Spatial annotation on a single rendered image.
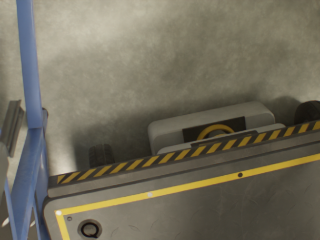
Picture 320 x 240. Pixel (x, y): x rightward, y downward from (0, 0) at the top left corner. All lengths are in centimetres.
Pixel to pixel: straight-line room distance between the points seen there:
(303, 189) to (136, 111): 43
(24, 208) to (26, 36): 38
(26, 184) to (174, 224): 28
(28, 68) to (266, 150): 47
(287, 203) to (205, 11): 45
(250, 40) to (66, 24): 41
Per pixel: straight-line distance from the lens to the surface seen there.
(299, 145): 95
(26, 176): 86
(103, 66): 116
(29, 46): 102
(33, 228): 85
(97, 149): 111
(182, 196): 92
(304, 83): 127
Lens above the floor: 113
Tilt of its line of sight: 69 degrees down
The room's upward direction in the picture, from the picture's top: 158 degrees clockwise
